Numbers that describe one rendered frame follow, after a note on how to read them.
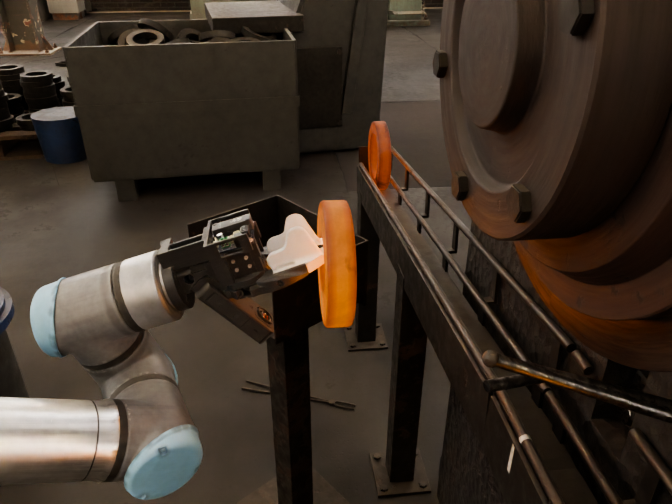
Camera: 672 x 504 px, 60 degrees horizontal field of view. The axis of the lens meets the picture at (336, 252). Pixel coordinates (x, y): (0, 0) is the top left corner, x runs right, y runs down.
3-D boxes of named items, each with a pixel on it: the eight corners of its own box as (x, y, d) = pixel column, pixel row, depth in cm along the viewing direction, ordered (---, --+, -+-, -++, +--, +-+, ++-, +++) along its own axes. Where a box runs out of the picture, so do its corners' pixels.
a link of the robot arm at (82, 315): (73, 324, 78) (30, 272, 72) (160, 297, 78) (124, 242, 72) (58, 378, 71) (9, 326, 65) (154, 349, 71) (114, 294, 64)
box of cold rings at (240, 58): (285, 139, 372) (279, 7, 334) (302, 189, 301) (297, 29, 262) (119, 149, 356) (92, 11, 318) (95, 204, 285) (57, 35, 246)
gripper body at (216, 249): (252, 233, 64) (150, 264, 65) (277, 294, 69) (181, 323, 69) (253, 205, 71) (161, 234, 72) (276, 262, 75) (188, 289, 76)
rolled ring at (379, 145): (379, 128, 147) (392, 128, 148) (368, 116, 164) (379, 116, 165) (378, 198, 155) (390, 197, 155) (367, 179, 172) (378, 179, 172)
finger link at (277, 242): (331, 208, 68) (257, 231, 69) (345, 250, 71) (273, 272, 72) (329, 198, 71) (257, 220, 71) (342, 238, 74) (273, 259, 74)
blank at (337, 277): (341, 186, 76) (316, 186, 76) (358, 225, 62) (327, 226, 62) (340, 291, 82) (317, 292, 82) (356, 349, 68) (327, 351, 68)
